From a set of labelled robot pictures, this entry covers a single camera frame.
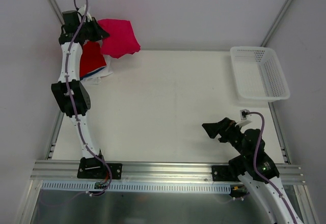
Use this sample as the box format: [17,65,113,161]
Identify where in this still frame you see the crimson pink t-shirt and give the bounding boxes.
[98,19,141,59]

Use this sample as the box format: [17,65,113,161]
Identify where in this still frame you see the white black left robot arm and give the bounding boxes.
[51,10,112,181]

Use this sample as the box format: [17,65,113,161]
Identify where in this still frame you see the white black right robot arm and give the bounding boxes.
[202,118,302,223]

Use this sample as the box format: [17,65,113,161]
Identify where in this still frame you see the folded red t-shirt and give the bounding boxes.
[79,41,106,77]

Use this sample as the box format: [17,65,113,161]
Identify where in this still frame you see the folded blue t-shirt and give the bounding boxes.
[80,67,106,80]

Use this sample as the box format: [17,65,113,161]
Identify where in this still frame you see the white plastic mesh basket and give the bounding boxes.
[230,46,290,102]

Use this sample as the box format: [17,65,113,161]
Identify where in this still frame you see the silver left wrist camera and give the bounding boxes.
[77,4,93,22]

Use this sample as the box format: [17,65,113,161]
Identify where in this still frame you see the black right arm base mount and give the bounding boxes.
[211,165,239,182]

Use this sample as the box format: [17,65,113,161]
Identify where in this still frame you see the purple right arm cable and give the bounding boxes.
[244,111,298,224]

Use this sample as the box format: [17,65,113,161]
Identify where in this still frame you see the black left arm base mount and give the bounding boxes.
[77,157,122,180]

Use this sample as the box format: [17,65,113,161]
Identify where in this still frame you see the white slotted cable duct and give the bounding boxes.
[41,181,231,194]

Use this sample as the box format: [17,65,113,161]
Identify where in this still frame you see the aluminium mounting rail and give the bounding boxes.
[30,159,305,185]

